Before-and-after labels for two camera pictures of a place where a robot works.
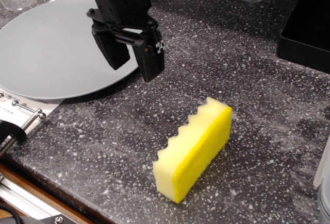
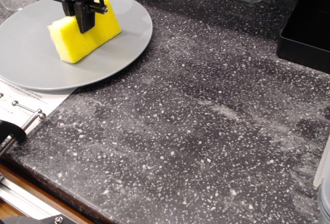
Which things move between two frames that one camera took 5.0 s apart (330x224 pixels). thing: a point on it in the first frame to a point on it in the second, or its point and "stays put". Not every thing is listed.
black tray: [305, 38] stays put
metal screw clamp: [10, 132] stays put
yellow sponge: [182, 163] to [70, 42]
